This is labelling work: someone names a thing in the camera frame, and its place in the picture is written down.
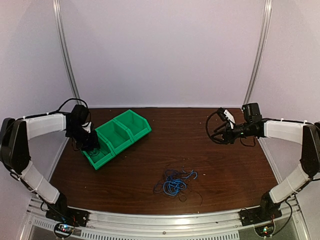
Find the right aluminium frame post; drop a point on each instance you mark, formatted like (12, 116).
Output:
(263, 36)

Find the right circuit board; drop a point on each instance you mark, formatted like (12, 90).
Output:
(264, 231)

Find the aluminium frame post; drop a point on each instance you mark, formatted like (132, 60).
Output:
(57, 12)
(263, 36)

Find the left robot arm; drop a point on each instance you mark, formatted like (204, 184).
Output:
(20, 137)

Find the middle green plastic bin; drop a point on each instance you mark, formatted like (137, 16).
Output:
(116, 135)

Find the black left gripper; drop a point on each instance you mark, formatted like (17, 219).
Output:
(92, 143)

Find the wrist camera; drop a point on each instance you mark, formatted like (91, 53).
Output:
(225, 115)
(87, 127)

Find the right green plastic bin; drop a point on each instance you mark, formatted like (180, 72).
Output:
(137, 125)

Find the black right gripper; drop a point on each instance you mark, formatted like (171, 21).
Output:
(229, 133)

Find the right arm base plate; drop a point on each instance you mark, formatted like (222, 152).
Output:
(255, 216)

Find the front aluminium rail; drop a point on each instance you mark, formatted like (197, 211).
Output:
(221, 225)

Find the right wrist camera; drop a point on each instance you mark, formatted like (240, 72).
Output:
(225, 115)

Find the circuit board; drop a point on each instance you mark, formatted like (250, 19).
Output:
(264, 231)
(62, 230)

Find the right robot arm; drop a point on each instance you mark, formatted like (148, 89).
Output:
(303, 135)

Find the left circuit board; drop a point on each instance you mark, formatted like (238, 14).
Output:
(62, 230)

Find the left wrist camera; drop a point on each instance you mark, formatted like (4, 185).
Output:
(87, 127)

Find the left green plastic bin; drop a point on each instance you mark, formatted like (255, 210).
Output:
(98, 157)

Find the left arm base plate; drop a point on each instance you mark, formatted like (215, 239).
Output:
(73, 217)

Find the left aluminium frame post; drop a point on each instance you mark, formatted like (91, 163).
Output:
(57, 12)

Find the green plastic bin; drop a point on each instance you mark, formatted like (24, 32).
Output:
(98, 157)
(116, 135)
(137, 125)

